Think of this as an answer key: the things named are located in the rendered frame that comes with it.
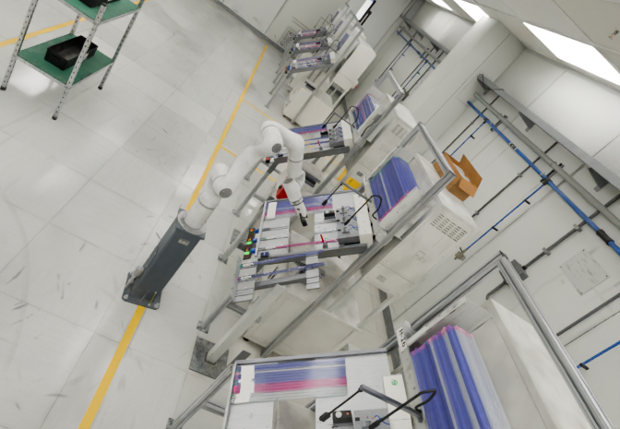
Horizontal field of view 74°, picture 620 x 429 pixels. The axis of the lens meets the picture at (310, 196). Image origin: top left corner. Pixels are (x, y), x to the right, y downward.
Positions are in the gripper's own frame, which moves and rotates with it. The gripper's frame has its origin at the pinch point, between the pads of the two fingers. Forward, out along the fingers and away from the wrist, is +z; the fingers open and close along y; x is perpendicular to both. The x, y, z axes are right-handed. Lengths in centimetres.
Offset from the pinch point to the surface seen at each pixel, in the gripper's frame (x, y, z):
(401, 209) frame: -61, -22, -3
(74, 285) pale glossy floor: 141, -37, -24
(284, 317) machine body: 36, -21, 59
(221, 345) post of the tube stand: 70, -48, 43
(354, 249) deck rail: -27.1, -21.0, 16.9
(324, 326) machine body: 12, -21, 76
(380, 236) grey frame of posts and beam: -45, -25, 9
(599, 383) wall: -143, -70, 121
